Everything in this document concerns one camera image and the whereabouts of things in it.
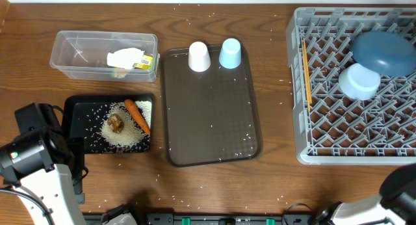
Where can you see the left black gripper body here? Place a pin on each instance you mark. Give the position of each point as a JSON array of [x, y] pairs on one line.
[[77, 159]]

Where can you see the brown food scrap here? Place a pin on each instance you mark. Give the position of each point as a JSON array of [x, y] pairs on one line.
[[115, 123]]

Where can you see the white rice pile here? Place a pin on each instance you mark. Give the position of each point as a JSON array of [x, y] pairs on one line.
[[100, 139]]

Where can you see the orange carrot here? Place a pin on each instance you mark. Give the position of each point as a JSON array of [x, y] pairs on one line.
[[136, 115]]

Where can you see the white tissue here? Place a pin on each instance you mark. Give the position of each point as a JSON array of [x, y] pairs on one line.
[[125, 58]]

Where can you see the green yellow snack wrapper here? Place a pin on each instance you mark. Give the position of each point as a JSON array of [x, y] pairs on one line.
[[144, 64]]

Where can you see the dark brown serving tray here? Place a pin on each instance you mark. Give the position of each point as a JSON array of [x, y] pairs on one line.
[[209, 117]]

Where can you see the white plastic cup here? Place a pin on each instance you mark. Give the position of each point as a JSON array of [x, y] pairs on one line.
[[198, 57]]

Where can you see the light blue plastic cup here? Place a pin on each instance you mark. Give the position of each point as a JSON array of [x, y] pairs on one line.
[[230, 53]]

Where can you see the wooden chopstick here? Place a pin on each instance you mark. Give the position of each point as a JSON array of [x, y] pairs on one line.
[[306, 71], [305, 87]]

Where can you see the light blue bowl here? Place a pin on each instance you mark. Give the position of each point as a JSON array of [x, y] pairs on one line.
[[359, 82]]

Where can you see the dark blue plate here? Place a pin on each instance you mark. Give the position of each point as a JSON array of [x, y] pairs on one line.
[[384, 53]]

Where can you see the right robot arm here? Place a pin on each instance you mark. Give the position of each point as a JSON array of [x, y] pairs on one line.
[[394, 204]]

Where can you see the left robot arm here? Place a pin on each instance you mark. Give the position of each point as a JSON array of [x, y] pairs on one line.
[[37, 167]]

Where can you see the black waste tray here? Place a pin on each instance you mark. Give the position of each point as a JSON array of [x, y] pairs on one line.
[[76, 107]]

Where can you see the grey dishwasher rack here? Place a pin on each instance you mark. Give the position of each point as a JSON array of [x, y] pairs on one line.
[[340, 130]]

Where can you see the clear plastic bin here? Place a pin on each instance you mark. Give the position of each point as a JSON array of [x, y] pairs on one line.
[[83, 54]]

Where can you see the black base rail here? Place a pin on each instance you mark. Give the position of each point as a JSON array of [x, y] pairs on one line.
[[170, 219]]

